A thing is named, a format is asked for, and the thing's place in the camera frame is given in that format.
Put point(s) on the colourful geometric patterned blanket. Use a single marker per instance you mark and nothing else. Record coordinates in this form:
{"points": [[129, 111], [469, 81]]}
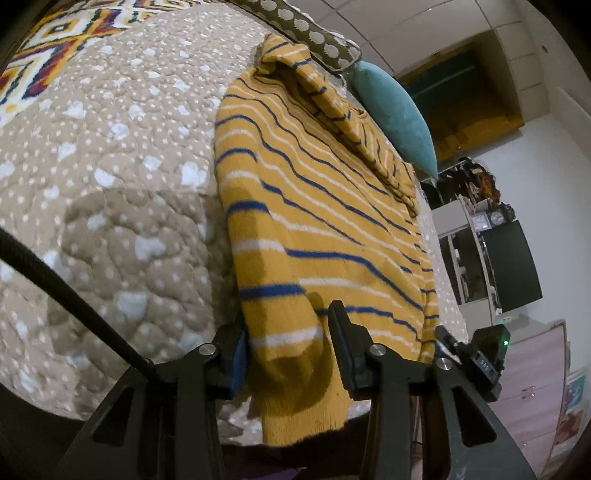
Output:
{"points": [[60, 41]]}

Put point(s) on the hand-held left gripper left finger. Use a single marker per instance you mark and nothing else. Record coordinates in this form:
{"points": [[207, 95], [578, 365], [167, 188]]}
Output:
{"points": [[238, 364]]}

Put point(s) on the built-in wardrobe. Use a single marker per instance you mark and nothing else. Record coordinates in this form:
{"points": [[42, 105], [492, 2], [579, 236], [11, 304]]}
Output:
{"points": [[466, 92]]}

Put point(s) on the colourful wall poster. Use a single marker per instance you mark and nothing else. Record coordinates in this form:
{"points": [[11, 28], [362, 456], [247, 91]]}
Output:
{"points": [[570, 410]]}

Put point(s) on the white shelf unit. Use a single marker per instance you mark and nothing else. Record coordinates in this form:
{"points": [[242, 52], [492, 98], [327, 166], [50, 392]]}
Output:
{"points": [[466, 258]]}

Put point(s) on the black monitor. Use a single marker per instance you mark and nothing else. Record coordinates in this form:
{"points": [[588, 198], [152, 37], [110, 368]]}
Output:
{"points": [[510, 265]]}

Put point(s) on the olive polka dot pillow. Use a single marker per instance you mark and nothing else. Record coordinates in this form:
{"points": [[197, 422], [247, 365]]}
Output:
{"points": [[300, 23]]}

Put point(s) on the pink drawer cabinet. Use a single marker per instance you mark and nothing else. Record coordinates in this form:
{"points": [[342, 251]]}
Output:
{"points": [[531, 387]]}

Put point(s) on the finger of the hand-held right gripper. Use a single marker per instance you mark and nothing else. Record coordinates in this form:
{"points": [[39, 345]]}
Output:
{"points": [[450, 341]]}

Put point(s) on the teal pillow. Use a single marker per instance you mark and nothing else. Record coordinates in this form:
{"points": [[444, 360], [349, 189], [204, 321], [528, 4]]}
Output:
{"points": [[397, 115]]}

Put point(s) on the small desk clock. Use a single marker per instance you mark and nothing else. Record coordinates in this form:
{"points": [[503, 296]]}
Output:
{"points": [[497, 217]]}

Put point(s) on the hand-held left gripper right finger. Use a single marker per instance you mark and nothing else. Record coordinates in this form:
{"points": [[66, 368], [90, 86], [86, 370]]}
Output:
{"points": [[347, 350]]}

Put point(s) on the yellow striped sweater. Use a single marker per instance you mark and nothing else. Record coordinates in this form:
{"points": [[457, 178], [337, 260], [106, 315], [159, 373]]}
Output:
{"points": [[318, 240]]}

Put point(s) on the beige quilted dotted blanket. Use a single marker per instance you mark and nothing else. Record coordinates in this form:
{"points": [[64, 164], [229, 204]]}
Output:
{"points": [[115, 221]]}

